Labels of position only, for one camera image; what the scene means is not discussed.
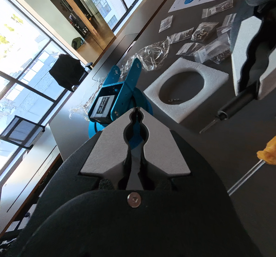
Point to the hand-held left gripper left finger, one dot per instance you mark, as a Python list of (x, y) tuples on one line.
[(107, 151)]

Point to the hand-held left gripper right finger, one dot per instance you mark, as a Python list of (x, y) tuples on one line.
[(166, 151)]

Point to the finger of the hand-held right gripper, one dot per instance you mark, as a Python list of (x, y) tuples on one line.
[(269, 82), (239, 46)]

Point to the black electric screwdriver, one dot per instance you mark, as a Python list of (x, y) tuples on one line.
[(235, 106)]

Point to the small screws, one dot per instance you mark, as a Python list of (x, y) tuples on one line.
[(174, 99)]

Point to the blue robot arm base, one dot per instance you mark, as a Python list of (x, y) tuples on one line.
[(129, 82)]

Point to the light grey desk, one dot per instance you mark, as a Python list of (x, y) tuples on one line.
[(28, 171)]

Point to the cluster of screw bags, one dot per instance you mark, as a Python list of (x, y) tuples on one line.
[(203, 32)]

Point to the crumpled clear plastic wrap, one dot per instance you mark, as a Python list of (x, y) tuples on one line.
[(151, 52)]

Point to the black mesh chair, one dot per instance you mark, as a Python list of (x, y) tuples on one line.
[(21, 130)]

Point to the black office chair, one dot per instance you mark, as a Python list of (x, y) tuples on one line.
[(64, 71)]

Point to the green bag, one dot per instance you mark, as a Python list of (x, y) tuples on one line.
[(76, 42)]

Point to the large grid window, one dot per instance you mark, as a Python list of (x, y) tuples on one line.
[(21, 46)]

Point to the white foam packing frame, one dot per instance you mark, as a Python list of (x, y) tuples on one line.
[(213, 76)]

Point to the wooden cabinet wall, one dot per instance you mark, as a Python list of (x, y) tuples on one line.
[(94, 35)]

